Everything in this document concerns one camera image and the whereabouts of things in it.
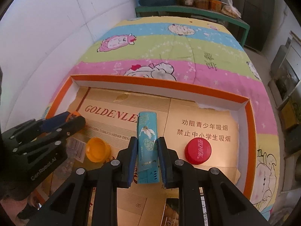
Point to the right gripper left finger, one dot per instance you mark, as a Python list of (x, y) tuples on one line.
[(90, 191)]

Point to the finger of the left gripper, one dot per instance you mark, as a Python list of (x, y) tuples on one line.
[(67, 129), (48, 125)]

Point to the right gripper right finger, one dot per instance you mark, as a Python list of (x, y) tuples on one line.
[(205, 195)]

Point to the clear patterned lighter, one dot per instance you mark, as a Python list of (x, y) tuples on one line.
[(75, 152)]

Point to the plain orange bottle cap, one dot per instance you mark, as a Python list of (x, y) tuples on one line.
[(97, 150)]

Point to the gold lighter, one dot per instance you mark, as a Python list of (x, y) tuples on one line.
[(171, 212)]

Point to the red cola bottle cap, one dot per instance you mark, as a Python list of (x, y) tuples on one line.
[(197, 151)]

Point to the teal lighter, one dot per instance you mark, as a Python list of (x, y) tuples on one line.
[(147, 165)]

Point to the orange cap with label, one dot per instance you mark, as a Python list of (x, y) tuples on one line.
[(72, 116)]

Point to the orange-rimmed cardboard tray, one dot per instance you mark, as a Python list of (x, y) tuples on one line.
[(205, 97)]

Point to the white kitchen counter cabinet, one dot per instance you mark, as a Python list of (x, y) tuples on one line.
[(285, 88)]

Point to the colourful cartoon quilt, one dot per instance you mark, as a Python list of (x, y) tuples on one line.
[(194, 52)]

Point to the green metal table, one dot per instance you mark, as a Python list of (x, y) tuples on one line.
[(200, 12)]

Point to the plastic bag of food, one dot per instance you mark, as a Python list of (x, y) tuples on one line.
[(230, 10)]

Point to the black refrigerator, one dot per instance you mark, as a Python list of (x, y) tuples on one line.
[(258, 14)]

